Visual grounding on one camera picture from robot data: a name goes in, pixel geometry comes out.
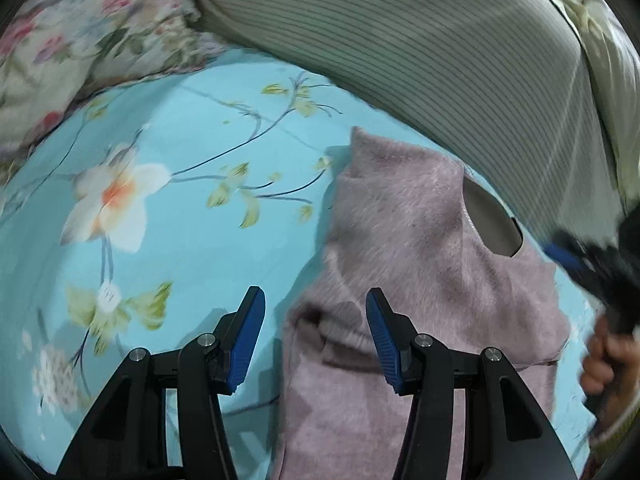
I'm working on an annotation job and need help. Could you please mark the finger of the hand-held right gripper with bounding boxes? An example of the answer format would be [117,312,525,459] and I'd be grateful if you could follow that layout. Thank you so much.
[542,230,593,273]

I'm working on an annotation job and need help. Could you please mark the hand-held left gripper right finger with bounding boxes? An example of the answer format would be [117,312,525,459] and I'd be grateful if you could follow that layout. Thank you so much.
[365,287,581,480]

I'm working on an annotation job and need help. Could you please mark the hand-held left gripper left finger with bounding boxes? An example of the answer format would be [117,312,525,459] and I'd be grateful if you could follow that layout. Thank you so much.
[55,286,267,480]

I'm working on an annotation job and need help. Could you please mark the pink knitted sweater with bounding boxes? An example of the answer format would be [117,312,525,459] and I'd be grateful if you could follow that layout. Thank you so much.
[270,126,572,480]

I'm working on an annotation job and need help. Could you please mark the person's right forearm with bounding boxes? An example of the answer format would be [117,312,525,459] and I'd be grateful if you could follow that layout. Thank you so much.
[586,399,640,468]

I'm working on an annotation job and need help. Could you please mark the person's right hand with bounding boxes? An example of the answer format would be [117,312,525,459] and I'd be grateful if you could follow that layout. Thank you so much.
[580,314,640,423]

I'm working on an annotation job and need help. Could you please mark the turquoise floral bed sheet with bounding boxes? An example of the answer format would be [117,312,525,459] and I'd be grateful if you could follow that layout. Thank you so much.
[0,46,601,480]

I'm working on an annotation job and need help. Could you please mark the pale leaf-print pillow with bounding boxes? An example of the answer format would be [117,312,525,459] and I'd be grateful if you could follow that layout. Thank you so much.
[517,0,640,206]

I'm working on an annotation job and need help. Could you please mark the pink floral quilt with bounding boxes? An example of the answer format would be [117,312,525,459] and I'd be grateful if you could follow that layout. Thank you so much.
[0,0,231,186]

